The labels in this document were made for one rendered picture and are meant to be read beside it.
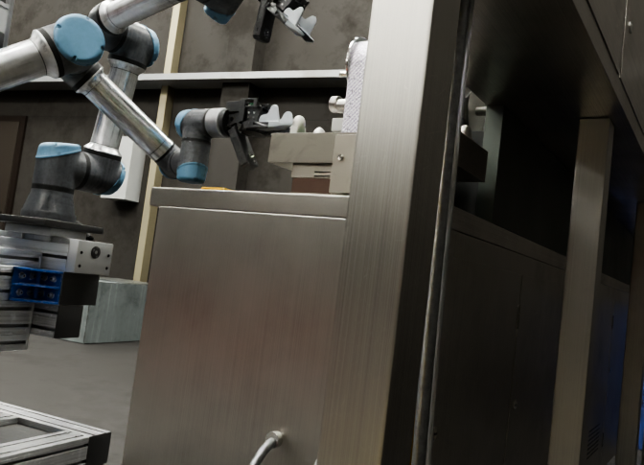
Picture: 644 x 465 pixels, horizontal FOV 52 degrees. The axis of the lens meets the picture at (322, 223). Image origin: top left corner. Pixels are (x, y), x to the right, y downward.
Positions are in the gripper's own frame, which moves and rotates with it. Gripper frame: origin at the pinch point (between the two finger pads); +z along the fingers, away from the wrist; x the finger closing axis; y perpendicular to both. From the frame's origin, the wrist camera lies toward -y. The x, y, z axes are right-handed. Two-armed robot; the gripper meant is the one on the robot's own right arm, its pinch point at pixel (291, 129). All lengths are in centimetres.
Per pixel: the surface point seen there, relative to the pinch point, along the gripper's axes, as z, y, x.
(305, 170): 18.2, -13.3, -19.0
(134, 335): -348, -104, 291
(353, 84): 15.5, 10.1, -0.3
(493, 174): 49.1, -9.2, 1.5
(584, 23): 71, 5, -34
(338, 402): 64, -44, -77
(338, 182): 27.9, -16.0, -22.0
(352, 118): 16.3, 2.4, -0.3
